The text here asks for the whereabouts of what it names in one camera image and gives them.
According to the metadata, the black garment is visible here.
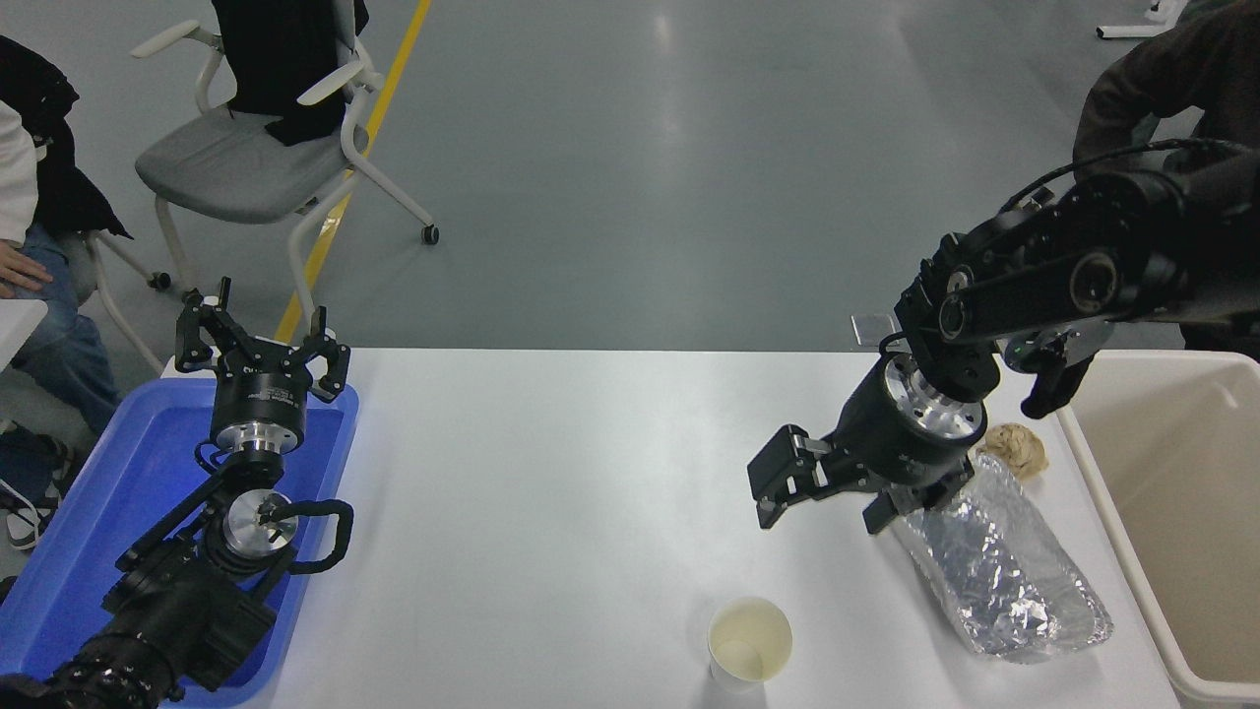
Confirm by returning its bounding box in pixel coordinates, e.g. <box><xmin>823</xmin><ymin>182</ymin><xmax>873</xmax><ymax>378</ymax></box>
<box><xmin>210</xmin><ymin>0</ymin><xmax>368</xmax><ymax>147</ymax></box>

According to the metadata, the blue plastic tray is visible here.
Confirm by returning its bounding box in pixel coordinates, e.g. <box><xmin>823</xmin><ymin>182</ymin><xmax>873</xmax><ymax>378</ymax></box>
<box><xmin>0</xmin><ymin>377</ymin><xmax>360</xmax><ymax>708</ymax></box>

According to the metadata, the white paper cup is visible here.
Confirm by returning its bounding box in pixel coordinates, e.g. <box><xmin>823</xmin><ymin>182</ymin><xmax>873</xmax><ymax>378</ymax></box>
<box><xmin>708</xmin><ymin>597</ymin><xmax>793</xmax><ymax>692</ymax></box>

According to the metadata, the white stand base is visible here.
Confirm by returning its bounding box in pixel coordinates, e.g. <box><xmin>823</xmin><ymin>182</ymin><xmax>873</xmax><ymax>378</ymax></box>
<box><xmin>1098</xmin><ymin>0</ymin><xmax>1187</xmax><ymax>40</ymax></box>

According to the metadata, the crumpled tan paper ball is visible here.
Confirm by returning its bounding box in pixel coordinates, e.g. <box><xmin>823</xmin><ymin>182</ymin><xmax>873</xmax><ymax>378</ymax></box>
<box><xmin>977</xmin><ymin>423</ymin><xmax>1049</xmax><ymax>482</ymax></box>

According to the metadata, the large pale bin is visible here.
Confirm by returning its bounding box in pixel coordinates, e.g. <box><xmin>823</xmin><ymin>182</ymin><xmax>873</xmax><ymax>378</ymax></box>
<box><xmin>1055</xmin><ymin>351</ymin><xmax>1260</xmax><ymax>709</ymax></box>

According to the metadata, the crumpled silver foil tray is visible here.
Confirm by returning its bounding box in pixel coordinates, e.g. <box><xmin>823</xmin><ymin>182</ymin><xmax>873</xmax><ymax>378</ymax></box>
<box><xmin>891</xmin><ymin>453</ymin><xmax>1115</xmax><ymax>663</ymax></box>

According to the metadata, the person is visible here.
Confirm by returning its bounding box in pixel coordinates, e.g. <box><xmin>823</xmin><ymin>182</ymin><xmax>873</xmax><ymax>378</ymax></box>
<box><xmin>0</xmin><ymin>36</ymin><xmax>134</xmax><ymax>552</ymax></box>
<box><xmin>1073</xmin><ymin>0</ymin><xmax>1260</xmax><ymax>360</ymax></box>

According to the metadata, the person's hand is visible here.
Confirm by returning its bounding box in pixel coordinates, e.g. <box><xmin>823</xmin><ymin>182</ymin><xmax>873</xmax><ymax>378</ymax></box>
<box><xmin>0</xmin><ymin>241</ymin><xmax>52</xmax><ymax>298</ymax></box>

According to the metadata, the white chair frame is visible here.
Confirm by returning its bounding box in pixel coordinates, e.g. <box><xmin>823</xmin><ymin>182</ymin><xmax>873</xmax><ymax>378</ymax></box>
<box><xmin>84</xmin><ymin>228</ymin><xmax>173</xmax><ymax>373</ymax></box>

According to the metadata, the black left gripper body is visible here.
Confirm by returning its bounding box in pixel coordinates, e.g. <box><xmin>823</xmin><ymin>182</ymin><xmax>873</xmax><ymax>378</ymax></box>
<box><xmin>209</xmin><ymin>340</ymin><xmax>311</xmax><ymax>431</ymax></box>

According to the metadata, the grey white office chair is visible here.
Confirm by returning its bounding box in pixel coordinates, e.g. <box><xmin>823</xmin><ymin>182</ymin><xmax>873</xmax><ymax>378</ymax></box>
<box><xmin>130</xmin><ymin>0</ymin><xmax>441</xmax><ymax>341</ymax></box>

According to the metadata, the small white table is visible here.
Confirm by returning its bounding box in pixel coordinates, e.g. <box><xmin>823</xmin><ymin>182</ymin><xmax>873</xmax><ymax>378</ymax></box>
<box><xmin>0</xmin><ymin>298</ymin><xmax>48</xmax><ymax>370</ymax></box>

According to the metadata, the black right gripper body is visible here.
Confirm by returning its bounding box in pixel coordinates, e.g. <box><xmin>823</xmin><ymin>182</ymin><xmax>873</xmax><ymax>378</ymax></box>
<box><xmin>827</xmin><ymin>360</ymin><xmax>977</xmax><ymax>490</ymax></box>

